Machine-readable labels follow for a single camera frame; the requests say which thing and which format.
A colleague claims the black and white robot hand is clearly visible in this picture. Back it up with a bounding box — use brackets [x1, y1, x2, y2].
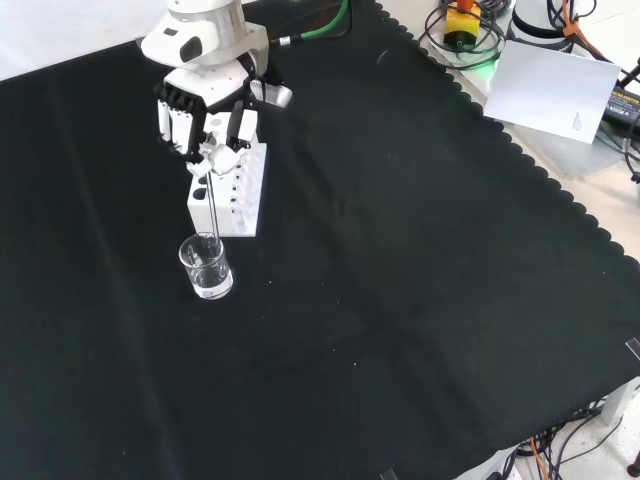
[152, 51, 295, 177]

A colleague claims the clear glass rod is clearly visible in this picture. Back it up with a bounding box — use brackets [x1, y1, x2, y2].
[205, 167, 223, 251]

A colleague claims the white test tube rack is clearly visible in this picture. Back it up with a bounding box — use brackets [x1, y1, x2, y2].
[186, 112, 269, 239]

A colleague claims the small clear glass beaker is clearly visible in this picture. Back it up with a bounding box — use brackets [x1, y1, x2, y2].
[177, 232, 235, 301]

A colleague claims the black bench cloth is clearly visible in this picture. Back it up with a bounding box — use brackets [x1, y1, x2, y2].
[0, 0, 640, 480]

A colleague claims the yellow stop button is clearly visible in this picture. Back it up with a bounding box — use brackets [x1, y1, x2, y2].
[443, 0, 484, 49]

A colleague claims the pale board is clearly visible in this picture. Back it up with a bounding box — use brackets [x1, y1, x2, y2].
[483, 39, 623, 146]

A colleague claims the black power adapter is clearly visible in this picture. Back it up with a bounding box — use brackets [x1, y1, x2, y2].
[601, 84, 640, 127]

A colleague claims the green cable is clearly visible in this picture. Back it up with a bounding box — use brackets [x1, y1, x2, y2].
[269, 0, 352, 48]

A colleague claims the black coiled cable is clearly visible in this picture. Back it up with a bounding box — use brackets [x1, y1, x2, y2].
[417, 0, 507, 71]

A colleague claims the orange cable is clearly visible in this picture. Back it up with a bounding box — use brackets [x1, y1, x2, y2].
[558, 0, 610, 64]

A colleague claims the black floor cable bundle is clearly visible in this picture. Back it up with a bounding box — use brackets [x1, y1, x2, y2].
[512, 404, 640, 480]

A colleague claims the grey table frame bracket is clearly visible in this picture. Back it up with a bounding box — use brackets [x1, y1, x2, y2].
[599, 382, 640, 427]

